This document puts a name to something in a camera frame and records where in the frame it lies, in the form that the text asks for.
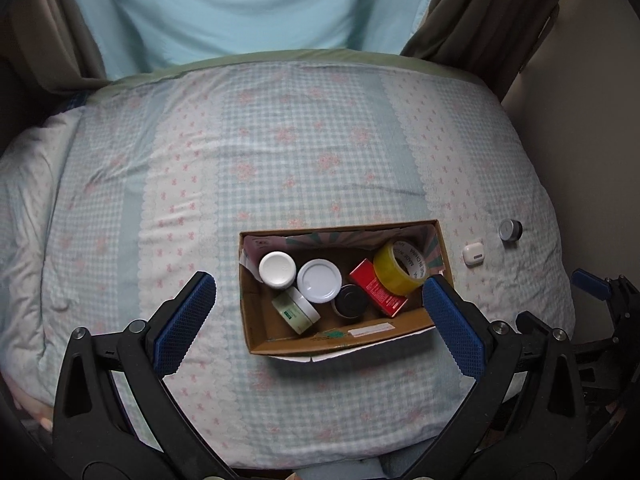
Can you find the dark brown small jar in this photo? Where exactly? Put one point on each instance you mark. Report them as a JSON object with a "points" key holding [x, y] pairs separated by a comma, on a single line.
{"points": [[510, 230]]}

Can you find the red cosmetics box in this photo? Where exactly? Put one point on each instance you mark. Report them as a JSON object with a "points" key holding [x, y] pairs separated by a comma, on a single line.
{"points": [[365, 278]]}

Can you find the yellow tape roll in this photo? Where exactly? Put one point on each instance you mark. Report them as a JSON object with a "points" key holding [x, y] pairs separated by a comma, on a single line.
{"points": [[400, 267]]}

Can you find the brown curtain right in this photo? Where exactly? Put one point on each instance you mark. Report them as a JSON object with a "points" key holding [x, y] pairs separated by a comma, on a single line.
{"points": [[490, 39]]}

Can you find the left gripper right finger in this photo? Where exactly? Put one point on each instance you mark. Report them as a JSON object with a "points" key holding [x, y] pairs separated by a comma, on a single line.
{"points": [[522, 419]]}

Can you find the beige curtain left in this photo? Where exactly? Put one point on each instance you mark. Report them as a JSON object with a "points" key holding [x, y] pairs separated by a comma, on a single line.
{"points": [[54, 44]]}

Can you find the white earbuds case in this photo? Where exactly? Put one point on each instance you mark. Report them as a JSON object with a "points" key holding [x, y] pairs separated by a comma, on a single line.
{"points": [[473, 254]]}

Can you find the person's left hand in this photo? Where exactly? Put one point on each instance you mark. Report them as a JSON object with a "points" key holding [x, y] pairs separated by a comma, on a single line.
{"points": [[40, 412]]}

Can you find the light blue pillow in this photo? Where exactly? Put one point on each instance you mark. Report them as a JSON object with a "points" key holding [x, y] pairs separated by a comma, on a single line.
{"points": [[139, 36]]}

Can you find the white-lidded green label jar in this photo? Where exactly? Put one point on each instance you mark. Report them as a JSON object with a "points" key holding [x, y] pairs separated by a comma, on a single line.
{"points": [[319, 281]]}

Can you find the pale green cream jar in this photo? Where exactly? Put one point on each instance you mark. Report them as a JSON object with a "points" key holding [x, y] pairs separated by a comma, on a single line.
{"points": [[296, 310]]}

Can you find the open cardboard box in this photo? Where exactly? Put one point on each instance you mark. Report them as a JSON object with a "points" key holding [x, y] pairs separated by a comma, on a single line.
{"points": [[340, 319]]}

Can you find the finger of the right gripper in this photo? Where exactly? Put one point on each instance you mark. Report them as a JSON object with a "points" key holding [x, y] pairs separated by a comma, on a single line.
{"points": [[591, 284]]}

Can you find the floral checkered quilt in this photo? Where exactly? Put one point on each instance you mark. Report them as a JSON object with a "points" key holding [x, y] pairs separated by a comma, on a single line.
{"points": [[108, 208]]}

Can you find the white pill bottle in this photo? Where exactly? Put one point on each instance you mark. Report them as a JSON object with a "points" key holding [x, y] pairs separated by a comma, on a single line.
{"points": [[277, 270]]}

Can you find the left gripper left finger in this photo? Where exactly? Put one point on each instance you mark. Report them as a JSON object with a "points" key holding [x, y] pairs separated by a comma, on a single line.
{"points": [[114, 417]]}

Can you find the black-lidded small jar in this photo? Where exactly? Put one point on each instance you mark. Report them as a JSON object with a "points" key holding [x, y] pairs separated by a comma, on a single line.
{"points": [[351, 302]]}

